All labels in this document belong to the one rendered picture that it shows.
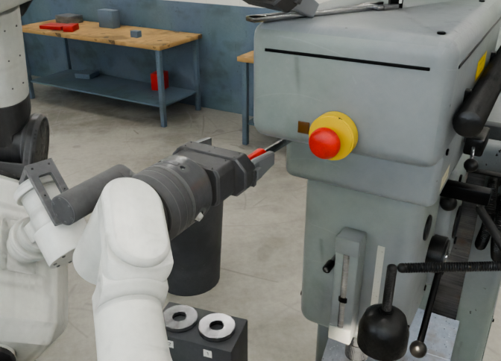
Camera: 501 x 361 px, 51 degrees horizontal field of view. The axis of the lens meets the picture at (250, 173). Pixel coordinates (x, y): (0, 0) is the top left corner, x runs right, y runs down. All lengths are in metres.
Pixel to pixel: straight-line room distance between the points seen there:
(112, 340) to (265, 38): 0.41
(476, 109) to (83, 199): 0.46
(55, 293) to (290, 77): 0.43
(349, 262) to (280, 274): 2.52
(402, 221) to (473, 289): 0.62
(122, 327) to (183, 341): 0.83
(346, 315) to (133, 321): 0.51
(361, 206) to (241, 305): 2.34
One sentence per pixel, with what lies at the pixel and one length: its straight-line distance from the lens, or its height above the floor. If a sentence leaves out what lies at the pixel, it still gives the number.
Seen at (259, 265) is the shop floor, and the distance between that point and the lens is 3.47.
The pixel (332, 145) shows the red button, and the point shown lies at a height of 1.76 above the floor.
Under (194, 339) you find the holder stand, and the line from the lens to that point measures 1.33.
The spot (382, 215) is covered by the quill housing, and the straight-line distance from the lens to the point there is 0.86.
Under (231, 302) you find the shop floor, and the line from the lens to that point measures 3.18.
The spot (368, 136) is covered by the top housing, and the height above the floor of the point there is 1.76.
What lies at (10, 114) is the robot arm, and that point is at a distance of 0.88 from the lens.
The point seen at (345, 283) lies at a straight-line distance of 0.91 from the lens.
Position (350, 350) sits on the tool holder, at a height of 1.22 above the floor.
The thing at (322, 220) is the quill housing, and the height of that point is 1.55.
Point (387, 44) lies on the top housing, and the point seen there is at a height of 1.88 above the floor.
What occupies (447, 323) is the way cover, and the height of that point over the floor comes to 1.07.
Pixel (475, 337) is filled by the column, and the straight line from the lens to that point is 1.54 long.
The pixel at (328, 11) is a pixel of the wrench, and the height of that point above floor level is 1.89.
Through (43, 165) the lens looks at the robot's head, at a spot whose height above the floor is 1.72.
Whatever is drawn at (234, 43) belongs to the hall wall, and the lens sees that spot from 5.98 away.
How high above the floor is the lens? 2.00
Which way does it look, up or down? 25 degrees down
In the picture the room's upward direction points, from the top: straight up
